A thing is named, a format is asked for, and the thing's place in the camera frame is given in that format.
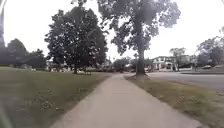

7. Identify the tall tree with thick trunk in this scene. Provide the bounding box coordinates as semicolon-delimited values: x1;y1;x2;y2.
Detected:
71;0;182;77

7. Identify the grey concrete pavement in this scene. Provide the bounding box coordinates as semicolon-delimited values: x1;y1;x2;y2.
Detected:
49;73;204;128

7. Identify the dark broad tree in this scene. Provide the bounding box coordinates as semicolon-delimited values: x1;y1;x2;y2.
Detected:
44;5;109;75

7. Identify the white building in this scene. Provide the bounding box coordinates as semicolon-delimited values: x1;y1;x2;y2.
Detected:
151;55;179;72

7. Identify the small thin tree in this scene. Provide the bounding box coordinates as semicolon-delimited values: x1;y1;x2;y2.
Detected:
169;47;187;72

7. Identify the wide grass lawn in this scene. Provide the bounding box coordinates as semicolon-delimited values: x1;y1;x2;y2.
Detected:
0;66;113;128

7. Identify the grass verge beside road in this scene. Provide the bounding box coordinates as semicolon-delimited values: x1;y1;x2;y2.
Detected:
123;73;224;128

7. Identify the grey asphalt road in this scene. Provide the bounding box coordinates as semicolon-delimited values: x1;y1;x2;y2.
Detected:
146;71;224;90

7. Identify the vehicle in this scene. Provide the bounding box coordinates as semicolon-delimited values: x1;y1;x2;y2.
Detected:
202;64;213;70

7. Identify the group of dark trees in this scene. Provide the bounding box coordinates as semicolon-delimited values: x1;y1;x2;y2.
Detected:
0;37;48;69

